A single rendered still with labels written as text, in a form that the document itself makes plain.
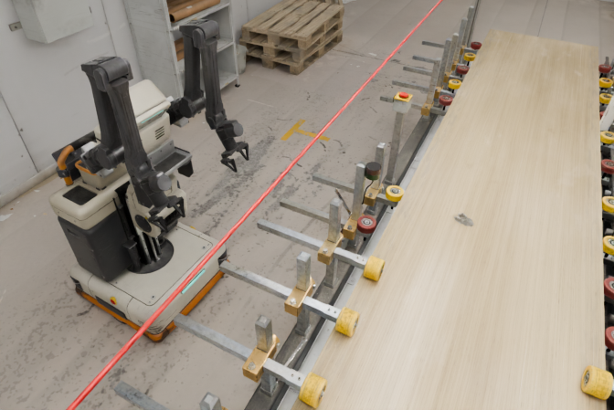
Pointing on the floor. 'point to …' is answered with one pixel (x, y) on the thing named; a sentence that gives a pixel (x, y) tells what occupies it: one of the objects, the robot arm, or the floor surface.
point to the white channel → (608, 116)
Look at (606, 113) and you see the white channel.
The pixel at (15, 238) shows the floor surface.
